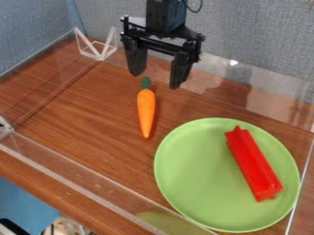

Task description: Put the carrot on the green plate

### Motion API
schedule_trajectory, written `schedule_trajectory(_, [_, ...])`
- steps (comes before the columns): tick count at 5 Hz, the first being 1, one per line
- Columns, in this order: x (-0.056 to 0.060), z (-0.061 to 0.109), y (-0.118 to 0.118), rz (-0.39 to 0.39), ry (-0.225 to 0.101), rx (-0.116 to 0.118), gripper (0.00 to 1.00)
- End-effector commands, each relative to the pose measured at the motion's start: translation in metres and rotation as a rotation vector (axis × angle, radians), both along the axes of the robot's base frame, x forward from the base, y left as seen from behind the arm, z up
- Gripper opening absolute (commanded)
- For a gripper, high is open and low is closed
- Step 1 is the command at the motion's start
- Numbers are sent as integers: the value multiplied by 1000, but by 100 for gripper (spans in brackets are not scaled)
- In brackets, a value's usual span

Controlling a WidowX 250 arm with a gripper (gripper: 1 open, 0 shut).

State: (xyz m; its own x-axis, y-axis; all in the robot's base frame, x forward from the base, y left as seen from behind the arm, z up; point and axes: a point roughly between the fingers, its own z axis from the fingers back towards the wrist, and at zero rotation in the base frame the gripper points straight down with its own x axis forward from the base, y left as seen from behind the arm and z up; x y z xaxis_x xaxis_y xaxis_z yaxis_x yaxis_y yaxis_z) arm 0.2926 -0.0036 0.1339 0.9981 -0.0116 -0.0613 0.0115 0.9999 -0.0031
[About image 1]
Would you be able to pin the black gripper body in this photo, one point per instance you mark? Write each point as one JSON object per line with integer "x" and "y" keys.
{"x": 139, "y": 37}

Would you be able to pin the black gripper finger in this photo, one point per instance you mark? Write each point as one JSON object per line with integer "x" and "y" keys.
{"x": 182, "y": 64}
{"x": 136, "y": 55}

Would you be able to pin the orange toy carrot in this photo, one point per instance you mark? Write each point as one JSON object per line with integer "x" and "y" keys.
{"x": 146, "y": 106}

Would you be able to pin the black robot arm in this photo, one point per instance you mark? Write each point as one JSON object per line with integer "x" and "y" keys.
{"x": 166, "y": 15}

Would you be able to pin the green plate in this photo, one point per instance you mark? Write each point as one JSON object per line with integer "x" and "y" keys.
{"x": 202, "y": 183}

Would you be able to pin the red plastic block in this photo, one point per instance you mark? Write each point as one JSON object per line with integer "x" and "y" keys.
{"x": 257, "y": 170}

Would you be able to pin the clear acrylic corner bracket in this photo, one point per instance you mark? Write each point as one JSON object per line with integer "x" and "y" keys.
{"x": 95, "y": 49}

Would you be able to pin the clear acrylic enclosure wall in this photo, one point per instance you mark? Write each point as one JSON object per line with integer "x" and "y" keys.
{"x": 73, "y": 150}

